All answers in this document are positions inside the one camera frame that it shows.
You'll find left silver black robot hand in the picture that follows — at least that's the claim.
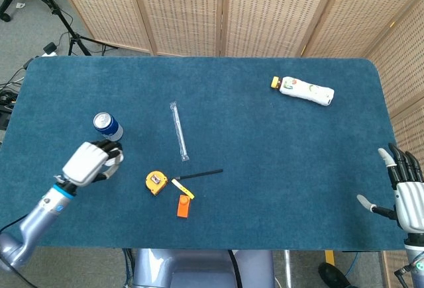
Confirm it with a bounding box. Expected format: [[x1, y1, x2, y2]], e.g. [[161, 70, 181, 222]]
[[62, 140, 125, 188]]

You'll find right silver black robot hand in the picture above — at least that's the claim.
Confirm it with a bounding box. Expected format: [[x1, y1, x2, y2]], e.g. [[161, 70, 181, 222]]
[[356, 142, 424, 232]]

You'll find blue and white soda can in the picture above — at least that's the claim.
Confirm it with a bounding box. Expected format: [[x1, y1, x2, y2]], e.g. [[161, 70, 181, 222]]
[[93, 112, 124, 142]]

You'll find straw in clear wrapper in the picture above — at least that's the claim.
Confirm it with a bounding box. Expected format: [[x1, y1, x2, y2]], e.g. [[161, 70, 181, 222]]
[[169, 101, 190, 162]]

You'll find black leather shoe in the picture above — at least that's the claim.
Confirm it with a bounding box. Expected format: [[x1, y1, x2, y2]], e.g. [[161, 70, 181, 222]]
[[318, 262, 350, 288]]

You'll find black tripod stand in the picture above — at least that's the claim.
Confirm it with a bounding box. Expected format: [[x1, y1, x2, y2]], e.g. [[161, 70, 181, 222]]
[[19, 0, 119, 56]]

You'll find blue carpet table mat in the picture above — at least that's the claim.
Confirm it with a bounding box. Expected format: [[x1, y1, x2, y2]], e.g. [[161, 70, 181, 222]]
[[0, 56, 407, 251]]

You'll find silver robot torso base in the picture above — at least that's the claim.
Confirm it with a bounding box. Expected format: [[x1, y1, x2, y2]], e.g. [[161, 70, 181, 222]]
[[132, 248, 276, 288]]

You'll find white labelled bottle yellow cap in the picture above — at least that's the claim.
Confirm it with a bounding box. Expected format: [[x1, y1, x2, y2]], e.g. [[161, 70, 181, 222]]
[[270, 75, 335, 106]]

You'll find woven rattan folding screen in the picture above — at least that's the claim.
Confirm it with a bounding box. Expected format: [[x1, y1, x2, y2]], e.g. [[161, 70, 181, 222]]
[[49, 0, 424, 288]]

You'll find yellow tape measure with strap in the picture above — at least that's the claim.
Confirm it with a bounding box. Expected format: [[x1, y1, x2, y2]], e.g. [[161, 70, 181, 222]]
[[144, 168, 223, 200]]

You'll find bundle of floor cables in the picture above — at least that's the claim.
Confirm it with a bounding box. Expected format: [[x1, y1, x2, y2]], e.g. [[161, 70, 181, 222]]
[[0, 66, 27, 130]]

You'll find black cable on torso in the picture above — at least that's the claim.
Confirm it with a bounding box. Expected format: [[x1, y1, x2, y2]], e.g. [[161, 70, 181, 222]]
[[227, 250, 243, 288]]

